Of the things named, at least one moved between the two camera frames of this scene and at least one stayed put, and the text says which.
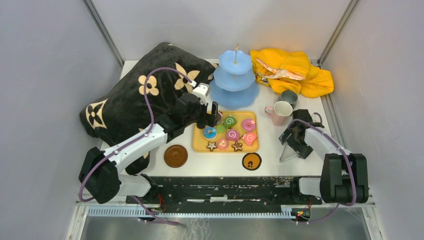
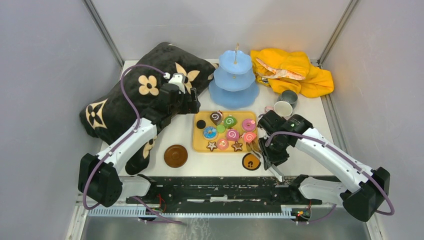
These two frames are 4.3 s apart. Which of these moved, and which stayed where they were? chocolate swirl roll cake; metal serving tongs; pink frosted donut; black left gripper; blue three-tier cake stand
Moved: black left gripper; metal serving tongs
Stayed: pink frosted donut; chocolate swirl roll cake; blue three-tier cake stand
